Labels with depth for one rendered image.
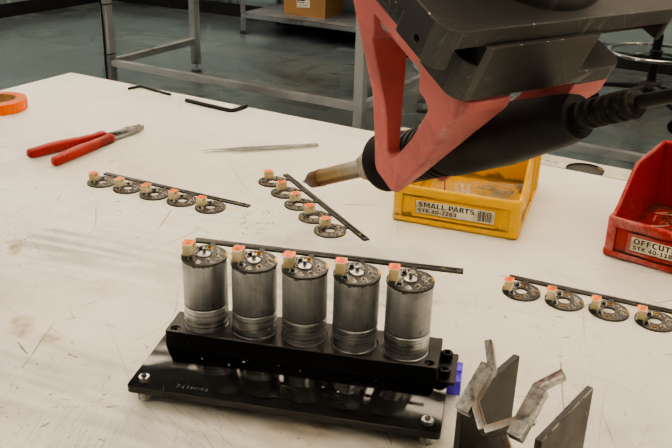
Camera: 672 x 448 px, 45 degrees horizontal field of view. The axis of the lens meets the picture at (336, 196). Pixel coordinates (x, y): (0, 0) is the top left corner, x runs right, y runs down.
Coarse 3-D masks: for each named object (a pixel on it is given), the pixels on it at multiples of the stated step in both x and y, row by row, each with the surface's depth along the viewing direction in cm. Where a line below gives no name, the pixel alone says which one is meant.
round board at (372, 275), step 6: (348, 264) 43; (354, 264) 43; (366, 264) 43; (366, 270) 42; (372, 270) 42; (378, 270) 42; (336, 276) 42; (342, 276) 42; (348, 276) 42; (366, 276) 42; (372, 276) 42; (378, 276) 42; (342, 282) 41; (348, 282) 41; (360, 282) 41; (366, 282) 41; (372, 282) 41
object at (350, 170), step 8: (360, 160) 34; (320, 168) 38; (328, 168) 37; (336, 168) 36; (344, 168) 36; (352, 168) 35; (360, 168) 34; (312, 176) 38; (320, 176) 37; (328, 176) 37; (336, 176) 36; (344, 176) 36; (352, 176) 35; (360, 176) 34; (312, 184) 38; (320, 184) 38; (328, 184) 38
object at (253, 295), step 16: (240, 272) 42; (272, 272) 43; (240, 288) 43; (256, 288) 42; (272, 288) 43; (240, 304) 43; (256, 304) 43; (272, 304) 43; (240, 320) 43; (256, 320) 43; (272, 320) 44; (240, 336) 44; (256, 336) 44
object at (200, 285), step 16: (208, 256) 43; (192, 272) 43; (208, 272) 43; (224, 272) 44; (192, 288) 43; (208, 288) 43; (224, 288) 44; (192, 304) 44; (208, 304) 43; (224, 304) 44; (192, 320) 44; (208, 320) 44; (224, 320) 45
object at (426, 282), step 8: (400, 272) 42; (408, 272) 42; (416, 272) 42; (424, 272) 42; (400, 280) 41; (424, 280) 42; (432, 280) 42; (392, 288) 41; (400, 288) 41; (416, 288) 41; (424, 288) 41
